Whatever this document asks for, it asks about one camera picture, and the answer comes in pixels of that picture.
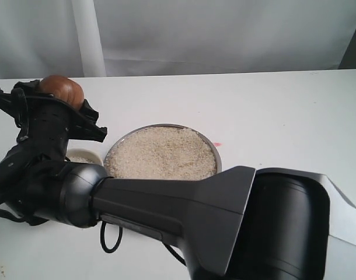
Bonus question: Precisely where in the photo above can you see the round steel tray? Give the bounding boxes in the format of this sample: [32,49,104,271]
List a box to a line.
[103,123,223,179]

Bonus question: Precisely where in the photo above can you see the cream ceramic bowl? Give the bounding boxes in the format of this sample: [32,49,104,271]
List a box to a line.
[66,149,103,166]

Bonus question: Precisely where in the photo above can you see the brown wooden cup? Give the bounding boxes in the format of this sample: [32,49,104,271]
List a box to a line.
[39,75,85,110]

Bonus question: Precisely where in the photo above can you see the white backdrop curtain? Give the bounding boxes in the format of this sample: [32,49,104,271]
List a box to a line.
[0,1,356,79]

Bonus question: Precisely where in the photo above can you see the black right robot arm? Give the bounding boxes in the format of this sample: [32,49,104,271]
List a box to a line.
[0,80,330,279]

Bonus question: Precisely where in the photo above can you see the rice in steel tray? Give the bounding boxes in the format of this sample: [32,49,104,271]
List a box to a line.
[106,127,218,180]

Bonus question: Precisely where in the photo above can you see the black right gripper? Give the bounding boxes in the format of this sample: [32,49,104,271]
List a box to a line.
[0,79,107,160]

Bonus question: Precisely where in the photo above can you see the rice in cream bowl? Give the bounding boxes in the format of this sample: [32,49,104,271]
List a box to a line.
[67,156,94,163]

